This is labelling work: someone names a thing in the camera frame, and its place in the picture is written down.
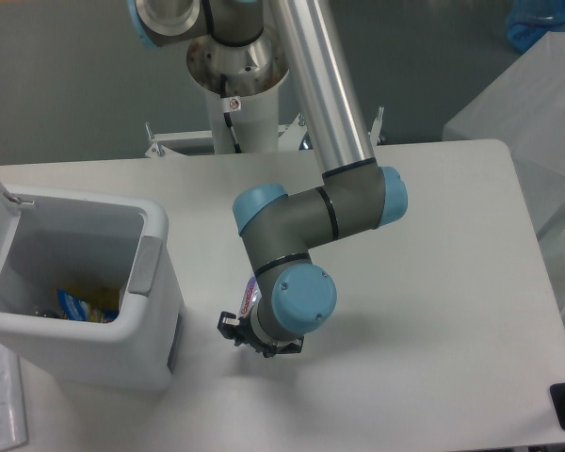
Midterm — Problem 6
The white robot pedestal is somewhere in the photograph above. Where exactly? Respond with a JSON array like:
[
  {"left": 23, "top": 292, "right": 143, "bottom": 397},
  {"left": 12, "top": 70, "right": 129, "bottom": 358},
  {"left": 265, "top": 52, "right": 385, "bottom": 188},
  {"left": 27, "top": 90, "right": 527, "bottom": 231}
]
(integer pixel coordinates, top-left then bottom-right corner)
[{"left": 143, "top": 84, "right": 387, "bottom": 159}]

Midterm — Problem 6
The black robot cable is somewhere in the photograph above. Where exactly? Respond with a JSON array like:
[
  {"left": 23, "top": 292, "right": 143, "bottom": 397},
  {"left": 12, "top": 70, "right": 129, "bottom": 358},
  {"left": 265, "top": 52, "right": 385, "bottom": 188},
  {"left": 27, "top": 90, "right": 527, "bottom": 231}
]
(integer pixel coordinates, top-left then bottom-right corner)
[{"left": 219, "top": 74, "right": 244, "bottom": 154}]

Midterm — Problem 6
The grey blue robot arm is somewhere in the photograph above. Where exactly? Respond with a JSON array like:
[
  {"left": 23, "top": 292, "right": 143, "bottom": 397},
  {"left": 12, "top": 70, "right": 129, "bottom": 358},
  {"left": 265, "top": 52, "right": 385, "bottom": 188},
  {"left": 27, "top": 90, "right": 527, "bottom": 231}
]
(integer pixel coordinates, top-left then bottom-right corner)
[{"left": 128, "top": 1, "right": 408, "bottom": 358}]

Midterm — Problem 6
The blue plastic bag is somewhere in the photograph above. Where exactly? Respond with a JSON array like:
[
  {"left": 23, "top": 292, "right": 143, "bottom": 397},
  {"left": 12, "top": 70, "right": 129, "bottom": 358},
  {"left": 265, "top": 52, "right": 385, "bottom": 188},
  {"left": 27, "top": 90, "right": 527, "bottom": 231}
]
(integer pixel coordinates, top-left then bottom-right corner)
[{"left": 505, "top": 0, "right": 565, "bottom": 54}]

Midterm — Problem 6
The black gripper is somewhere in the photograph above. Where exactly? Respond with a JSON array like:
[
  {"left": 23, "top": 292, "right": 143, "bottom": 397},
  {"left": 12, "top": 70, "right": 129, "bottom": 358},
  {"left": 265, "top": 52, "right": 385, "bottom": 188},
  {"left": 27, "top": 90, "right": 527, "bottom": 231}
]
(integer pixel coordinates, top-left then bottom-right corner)
[{"left": 217, "top": 311, "right": 306, "bottom": 359}]

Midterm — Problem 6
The crushed clear plastic bottle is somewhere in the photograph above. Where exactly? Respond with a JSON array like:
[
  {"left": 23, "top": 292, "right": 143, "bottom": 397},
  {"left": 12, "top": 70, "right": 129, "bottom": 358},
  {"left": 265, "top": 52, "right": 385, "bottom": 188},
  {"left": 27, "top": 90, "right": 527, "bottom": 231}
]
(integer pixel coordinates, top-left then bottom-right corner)
[{"left": 239, "top": 276, "right": 262, "bottom": 317}]

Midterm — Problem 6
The white paper sheet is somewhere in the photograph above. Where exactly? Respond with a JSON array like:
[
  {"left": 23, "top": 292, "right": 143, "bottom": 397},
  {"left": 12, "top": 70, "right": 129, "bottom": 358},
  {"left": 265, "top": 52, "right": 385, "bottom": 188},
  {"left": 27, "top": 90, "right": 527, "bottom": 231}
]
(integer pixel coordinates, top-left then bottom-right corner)
[{"left": 0, "top": 344, "right": 28, "bottom": 451}]

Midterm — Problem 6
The colourful trash in can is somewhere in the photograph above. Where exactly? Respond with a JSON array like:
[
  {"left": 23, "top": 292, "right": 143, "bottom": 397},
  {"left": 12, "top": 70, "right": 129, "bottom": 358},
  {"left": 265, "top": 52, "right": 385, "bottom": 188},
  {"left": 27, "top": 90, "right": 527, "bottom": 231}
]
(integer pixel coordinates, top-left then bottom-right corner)
[{"left": 34, "top": 285, "right": 124, "bottom": 324}]

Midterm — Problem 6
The white trash can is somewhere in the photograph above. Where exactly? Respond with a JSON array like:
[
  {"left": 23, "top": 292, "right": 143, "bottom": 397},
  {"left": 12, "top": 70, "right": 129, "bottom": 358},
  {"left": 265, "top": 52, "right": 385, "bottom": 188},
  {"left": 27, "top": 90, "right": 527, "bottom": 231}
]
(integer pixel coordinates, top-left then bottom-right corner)
[{"left": 0, "top": 186, "right": 183, "bottom": 390}]

